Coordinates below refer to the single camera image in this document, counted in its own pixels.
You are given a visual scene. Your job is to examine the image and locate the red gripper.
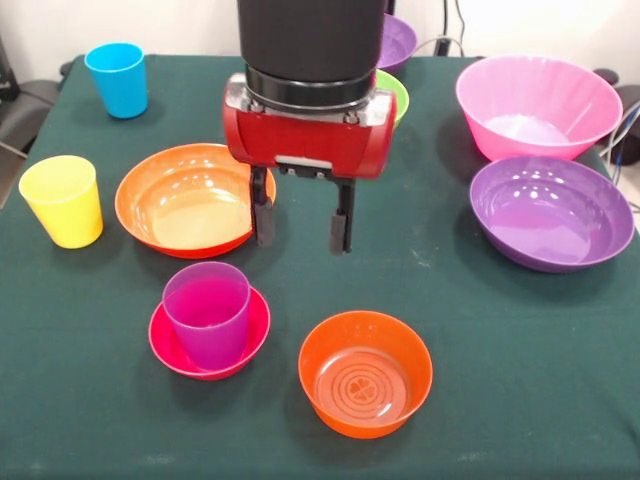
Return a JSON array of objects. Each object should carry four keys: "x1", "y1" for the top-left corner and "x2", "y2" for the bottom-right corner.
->
[{"x1": 222, "y1": 73, "x2": 399, "y2": 256}]

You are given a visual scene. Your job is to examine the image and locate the orange wide shallow bowl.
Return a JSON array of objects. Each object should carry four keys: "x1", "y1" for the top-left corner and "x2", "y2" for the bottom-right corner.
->
[{"x1": 114, "y1": 143, "x2": 277, "y2": 260}]

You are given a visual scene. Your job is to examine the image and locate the orange small bowl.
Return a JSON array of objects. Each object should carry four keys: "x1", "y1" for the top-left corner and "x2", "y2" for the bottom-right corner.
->
[{"x1": 298, "y1": 310, "x2": 434, "y2": 440}]

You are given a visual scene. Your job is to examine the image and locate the purple plastic cup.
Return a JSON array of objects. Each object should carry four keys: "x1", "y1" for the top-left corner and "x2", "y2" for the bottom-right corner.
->
[{"x1": 162, "y1": 262, "x2": 251, "y2": 371}]

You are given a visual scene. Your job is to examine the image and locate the red small bowl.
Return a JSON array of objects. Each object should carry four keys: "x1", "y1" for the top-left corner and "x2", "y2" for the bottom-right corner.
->
[{"x1": 148, "y1": 284, "x2": 272, "y2": 382}]

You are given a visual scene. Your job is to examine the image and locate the purple rounded deep bowl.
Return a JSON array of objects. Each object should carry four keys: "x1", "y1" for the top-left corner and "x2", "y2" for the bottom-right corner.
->
[{"x1": 377, "y1": 13, "x2": 418, "y2": 71}]

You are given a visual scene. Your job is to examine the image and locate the green bowl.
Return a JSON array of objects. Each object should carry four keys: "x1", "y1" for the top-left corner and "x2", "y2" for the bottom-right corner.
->
[{"x1": 374, "y1": 69, "x2": 411, "y2": 131}]

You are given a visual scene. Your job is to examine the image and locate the dark green table cloth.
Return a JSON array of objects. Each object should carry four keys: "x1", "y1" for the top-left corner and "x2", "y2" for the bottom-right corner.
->
[{"x1": 0, "y1": 53, "x2": 640, "y2": 480}]

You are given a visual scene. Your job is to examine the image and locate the blue plastic cup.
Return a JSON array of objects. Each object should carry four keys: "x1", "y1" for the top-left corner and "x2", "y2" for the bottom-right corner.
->
[{"x1": 83, "y1": 41, "x2": 150, "y2": 120}]

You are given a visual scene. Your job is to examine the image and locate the yellow plastic cup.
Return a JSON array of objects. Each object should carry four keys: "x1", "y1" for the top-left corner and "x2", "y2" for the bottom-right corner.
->
[{"x1": 18, "y1": 154, "x2": 105, "y2": 250}]

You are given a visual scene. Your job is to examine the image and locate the purple wide shallow bowl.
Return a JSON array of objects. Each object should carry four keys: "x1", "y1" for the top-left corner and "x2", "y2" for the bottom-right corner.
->
[{"x1": 468, "y1": 155, "x2": 636, "y2": 274}]

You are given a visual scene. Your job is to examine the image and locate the pink large bowl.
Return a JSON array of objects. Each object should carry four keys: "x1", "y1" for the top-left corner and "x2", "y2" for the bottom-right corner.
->
[{"x1": 454, "y1": 53, "x2": 625, "y2": 163}]

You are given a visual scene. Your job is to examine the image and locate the black office chair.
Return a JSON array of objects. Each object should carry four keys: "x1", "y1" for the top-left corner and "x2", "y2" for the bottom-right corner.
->
[{"x1": 0, "y1": 34, "x2": 64, "y2": 206}]

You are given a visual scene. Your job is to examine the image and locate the black bulky object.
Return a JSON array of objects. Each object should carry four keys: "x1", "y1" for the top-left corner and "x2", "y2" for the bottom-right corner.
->
[{"x1": 613, "y1": 84, "x2": 640, "y2": 169}]

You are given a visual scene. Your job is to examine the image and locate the black hanging cable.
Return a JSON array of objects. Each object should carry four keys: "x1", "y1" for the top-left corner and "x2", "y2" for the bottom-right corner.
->
[{"x1": 452, "y1": 0, "x2": 467, "y2": 54}]

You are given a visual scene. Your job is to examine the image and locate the grey blue cable bundle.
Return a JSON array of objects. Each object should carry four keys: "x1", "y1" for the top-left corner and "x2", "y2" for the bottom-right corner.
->
[{"x1": 598, "y1": 99, "x2": 640, "y2": 214}]

